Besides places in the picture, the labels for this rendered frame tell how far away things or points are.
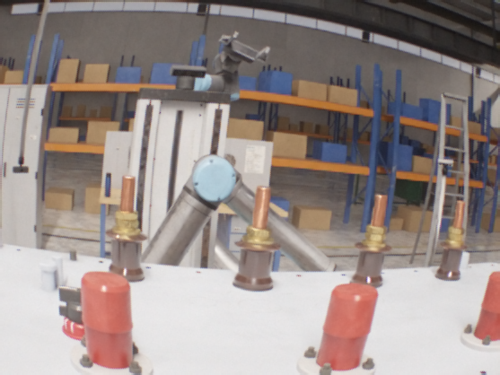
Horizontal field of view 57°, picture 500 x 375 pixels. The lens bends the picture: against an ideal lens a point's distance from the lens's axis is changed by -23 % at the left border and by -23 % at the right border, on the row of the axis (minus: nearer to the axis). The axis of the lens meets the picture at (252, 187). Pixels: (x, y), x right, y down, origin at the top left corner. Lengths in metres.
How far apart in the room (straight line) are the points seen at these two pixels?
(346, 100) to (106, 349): 9.02
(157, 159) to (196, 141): 0.16
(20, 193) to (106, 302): 5.08
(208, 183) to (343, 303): 0.94
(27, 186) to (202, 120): 3.81
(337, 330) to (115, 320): 0.29
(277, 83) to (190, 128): 7.12
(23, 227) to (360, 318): 5.21
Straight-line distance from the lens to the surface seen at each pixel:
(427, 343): 0.93
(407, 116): 10.10
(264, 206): 1.14
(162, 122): 2.02
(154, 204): 2.05
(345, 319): 0.73
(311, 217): 9.53
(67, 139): 8.82
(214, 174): 1.59
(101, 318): 0.66
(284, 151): 9.29
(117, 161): 5.86
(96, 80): 8.77
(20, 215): 5.74
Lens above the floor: 1.70
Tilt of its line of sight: 7 degrees down
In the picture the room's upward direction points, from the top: 6 degrees clockwise
